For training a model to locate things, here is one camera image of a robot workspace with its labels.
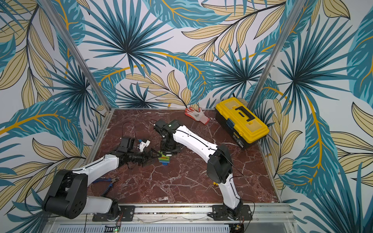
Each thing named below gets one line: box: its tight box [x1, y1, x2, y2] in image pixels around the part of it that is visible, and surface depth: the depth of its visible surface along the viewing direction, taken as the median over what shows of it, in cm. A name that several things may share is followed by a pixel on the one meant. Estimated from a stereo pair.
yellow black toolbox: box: [215, 97, 270, 150], surface depth 94 cm
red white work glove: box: [184, 107, 211, 125], surface depth 117 cm
